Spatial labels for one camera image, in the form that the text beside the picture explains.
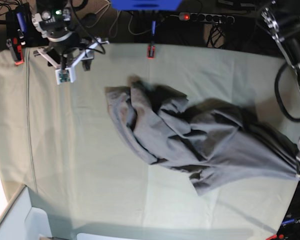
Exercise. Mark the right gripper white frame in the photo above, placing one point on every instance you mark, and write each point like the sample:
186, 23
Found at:
66, 62

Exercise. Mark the grey t-shirt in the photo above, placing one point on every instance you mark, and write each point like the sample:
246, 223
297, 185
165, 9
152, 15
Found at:
214, 142

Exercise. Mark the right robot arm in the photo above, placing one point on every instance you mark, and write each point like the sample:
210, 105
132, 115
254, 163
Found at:
69, 40

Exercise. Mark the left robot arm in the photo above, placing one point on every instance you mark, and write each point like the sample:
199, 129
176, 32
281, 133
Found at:
281, 20

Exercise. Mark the red clamp top centre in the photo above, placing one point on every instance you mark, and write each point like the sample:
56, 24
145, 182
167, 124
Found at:
151, 51

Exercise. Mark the blue box at top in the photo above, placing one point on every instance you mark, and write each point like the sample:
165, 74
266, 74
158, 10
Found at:
145, 5

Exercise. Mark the red clamp bottom right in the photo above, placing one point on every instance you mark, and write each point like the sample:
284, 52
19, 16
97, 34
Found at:
279, 236

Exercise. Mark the red black clamp top left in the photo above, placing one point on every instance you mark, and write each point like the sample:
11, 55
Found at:
14, 42

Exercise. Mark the black power strip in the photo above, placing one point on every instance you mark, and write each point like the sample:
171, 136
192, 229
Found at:
207, 18

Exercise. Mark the white bin bottom left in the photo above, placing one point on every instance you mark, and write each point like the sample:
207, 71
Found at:
22, 221

